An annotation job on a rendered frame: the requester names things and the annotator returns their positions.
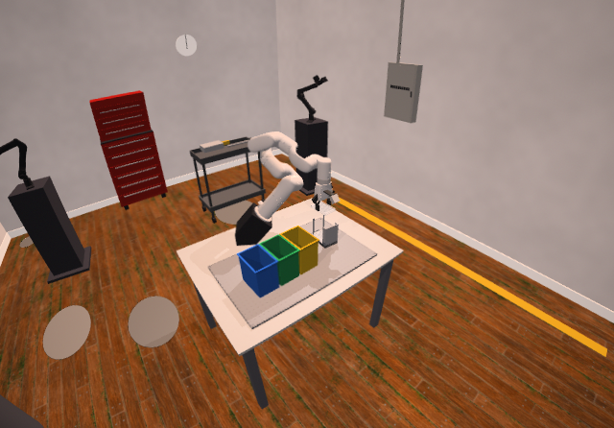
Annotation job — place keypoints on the yellow bin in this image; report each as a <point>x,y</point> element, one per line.
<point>308,245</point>

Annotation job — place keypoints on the green bin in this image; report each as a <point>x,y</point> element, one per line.
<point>287,256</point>

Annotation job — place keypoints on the blue bin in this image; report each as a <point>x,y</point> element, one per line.
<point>260,274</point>

